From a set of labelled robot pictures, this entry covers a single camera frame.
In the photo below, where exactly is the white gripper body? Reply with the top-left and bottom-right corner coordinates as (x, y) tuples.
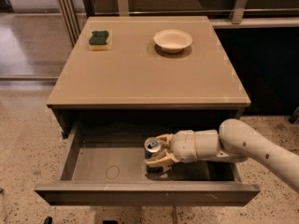
(171, 131), (197, 163)

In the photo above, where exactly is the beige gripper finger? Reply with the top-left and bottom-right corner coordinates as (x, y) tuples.
(156, 133), (173, 148)
(145, 149), (181, 167)

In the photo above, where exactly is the redbull can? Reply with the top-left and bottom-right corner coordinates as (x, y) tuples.
(144, 137), (161, 173)

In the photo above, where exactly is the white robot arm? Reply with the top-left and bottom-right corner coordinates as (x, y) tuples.
(144, 119), (299, 191)

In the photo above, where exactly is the open grey top drawer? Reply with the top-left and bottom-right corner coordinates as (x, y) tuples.
(35, 115), (260, 206)

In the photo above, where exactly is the tan cabinet with glass top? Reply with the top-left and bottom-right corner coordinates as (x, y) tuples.
(47, 16), (250, 132)

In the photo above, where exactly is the white paper bowl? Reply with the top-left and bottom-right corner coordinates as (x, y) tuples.
(153, 29), (192, 54)

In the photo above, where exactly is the green yellow sponge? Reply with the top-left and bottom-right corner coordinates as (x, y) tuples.
(89, 30), (110, 51)

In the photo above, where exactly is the metal window railing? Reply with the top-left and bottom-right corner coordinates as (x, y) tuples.
(57, 0), (299, 43)

